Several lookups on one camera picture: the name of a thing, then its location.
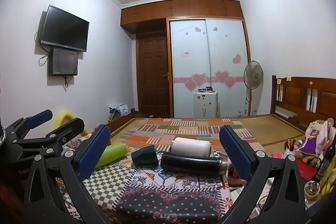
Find wooden overhead cabinet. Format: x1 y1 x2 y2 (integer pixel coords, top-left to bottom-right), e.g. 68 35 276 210
120 0 245 33

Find heart-decorated sliding wardrobe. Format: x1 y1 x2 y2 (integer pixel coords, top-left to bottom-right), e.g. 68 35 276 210
168 18 250 119

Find floral printed blanket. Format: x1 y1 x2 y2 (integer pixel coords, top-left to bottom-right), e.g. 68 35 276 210
64 153 265 224

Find black television cable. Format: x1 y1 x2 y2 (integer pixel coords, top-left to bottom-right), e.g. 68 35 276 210
34 32 50 66

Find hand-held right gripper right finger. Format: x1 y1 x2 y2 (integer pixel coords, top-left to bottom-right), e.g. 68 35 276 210
219 124 307 224

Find small white cabinet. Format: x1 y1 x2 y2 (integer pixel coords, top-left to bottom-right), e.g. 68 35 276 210
193 91 218 119

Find black thermos bottle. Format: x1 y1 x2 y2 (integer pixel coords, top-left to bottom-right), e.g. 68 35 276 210
160 152 229 177

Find patchwork blanket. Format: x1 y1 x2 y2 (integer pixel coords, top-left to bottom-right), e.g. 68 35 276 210
110 117 266 159

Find red book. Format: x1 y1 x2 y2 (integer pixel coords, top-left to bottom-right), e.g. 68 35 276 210
296 160 320 183

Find pile of clothes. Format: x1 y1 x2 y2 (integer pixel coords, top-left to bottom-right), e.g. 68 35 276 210
109 102 129 123

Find woven bamboo mat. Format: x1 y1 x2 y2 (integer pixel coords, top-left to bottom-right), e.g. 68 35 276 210
238 114 306 151

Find small glass jar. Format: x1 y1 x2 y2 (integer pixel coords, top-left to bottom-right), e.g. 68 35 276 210
304 180 321 200

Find brown wooden door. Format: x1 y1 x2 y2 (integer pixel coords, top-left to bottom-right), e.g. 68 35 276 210
136 34 170 118

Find yellow curved tube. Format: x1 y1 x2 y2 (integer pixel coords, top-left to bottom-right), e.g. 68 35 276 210
54 112 91 137

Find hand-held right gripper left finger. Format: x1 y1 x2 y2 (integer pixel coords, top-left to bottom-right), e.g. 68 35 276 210
23 124 116 224

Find wooden bed headboard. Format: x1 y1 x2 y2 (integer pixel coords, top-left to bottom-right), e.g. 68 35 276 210
270 75 336 125

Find black wall television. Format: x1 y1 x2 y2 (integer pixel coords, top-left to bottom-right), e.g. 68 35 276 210
40 5 90 52

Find white cup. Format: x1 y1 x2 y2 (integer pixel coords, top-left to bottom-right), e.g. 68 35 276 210
170 137 212 158

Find white standing fan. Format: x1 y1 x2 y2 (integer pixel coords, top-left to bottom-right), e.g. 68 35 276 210
243 60 264 117

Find purple-dressed plush doll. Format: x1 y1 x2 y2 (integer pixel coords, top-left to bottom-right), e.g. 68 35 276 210
285 119 336 162

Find light green cup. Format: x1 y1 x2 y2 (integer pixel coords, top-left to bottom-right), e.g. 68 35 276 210
95 142 128 169

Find dark green cup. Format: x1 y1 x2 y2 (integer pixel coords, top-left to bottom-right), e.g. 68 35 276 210
131 145 159 168

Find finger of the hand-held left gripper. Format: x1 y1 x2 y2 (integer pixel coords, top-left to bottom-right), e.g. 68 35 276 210
10 117 85 155
5 109 53 141

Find dark tall bottle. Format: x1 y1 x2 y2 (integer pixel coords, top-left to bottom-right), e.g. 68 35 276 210
318 144 336 183

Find wooden bed footboard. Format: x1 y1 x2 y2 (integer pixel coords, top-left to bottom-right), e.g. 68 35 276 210
105 108 140 133

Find small black wall monitor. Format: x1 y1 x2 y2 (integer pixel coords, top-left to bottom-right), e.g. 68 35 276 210
48 48 78 76

